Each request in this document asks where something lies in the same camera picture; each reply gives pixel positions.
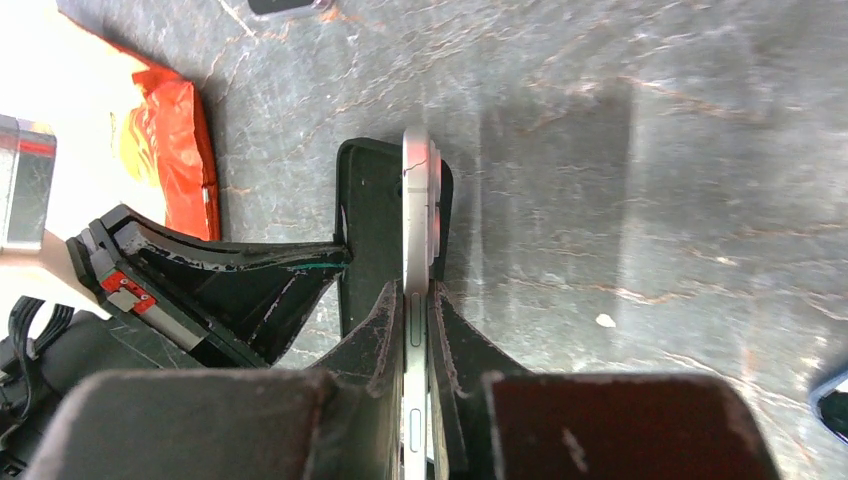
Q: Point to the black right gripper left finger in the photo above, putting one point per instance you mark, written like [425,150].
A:
[338,419]

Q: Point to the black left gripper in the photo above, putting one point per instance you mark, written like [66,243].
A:
[177,301]

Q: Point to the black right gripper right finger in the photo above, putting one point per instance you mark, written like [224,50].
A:
[495,419]

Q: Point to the cassava chips snack bag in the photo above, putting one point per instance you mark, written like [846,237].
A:
[131,130]

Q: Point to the dark smartphone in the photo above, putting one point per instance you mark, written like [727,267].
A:
[418,195]

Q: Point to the black smartphone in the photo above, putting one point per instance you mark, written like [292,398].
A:
[289,7]

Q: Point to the blue smartphone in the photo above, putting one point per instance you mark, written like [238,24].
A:
[828,401]

